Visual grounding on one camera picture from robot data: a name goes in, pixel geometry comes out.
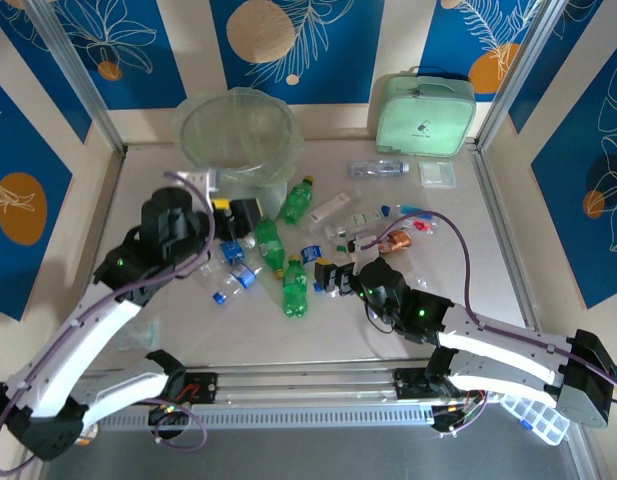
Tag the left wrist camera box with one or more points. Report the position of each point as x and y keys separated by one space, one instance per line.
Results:
x=200 y=179

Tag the green plastic bin liner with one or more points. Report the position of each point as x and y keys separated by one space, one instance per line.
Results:
x=283 y=167

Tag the small green capped vial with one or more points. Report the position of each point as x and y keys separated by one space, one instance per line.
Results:
x=340 y=248

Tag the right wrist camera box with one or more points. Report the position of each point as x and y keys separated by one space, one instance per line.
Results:
x=363 y=247

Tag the water bottle white cap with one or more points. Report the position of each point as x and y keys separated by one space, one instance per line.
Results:
x=231 y=251

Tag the clear bag blue red items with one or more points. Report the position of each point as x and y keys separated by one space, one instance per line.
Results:
x=423 y=226

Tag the mint green medicine bag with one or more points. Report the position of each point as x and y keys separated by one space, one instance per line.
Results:
x=423 y=115

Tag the clear plastic packet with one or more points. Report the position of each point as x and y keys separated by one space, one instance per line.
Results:
x=138 y=337

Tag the clear plastic organizer box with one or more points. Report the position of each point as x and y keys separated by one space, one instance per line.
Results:
x=535 y=417

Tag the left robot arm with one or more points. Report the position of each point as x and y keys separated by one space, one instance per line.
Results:
x=88 y=340

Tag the aluminium frame post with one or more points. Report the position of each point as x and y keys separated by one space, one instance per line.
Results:
x=518 y=75
x=83 y=85

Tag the aluminium side rail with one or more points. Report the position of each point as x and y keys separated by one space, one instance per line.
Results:
x=108 y=200
x=480 y=160

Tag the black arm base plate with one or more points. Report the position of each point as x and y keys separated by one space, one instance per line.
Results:
x=410 y=385
x=203 y=387

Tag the small black wiring board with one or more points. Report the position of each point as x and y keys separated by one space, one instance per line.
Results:
x=455 y=417
x=170 y=415

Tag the copper foil wrapper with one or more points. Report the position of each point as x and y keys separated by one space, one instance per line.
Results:
x=400 y=241

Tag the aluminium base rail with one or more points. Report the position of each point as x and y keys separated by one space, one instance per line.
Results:
x=313 y=380

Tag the small clear zip bag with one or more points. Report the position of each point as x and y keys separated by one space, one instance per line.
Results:
x=438 y=174

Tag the green plastic soda bottle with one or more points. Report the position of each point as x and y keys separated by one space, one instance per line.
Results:
x=294 y=290
x=269 y=245
x=298 y=200

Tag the clear unlabelled plastic bottle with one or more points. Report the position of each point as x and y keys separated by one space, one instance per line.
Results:
x=210 y=270

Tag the clear bottle pale blue label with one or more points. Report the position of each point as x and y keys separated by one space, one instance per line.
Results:
x=373 y=168

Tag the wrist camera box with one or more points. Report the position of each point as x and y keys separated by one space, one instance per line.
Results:
x=363 y=247
x=200 y=179

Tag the water bottle blue cap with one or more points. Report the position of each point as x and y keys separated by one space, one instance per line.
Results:
x=310 y=252
x=244 y=276

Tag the small clear bottle blue cap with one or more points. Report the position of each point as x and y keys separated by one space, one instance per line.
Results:
x=365 y=218

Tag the clear plastic waste bin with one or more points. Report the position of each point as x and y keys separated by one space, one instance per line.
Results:
x=275 y=197

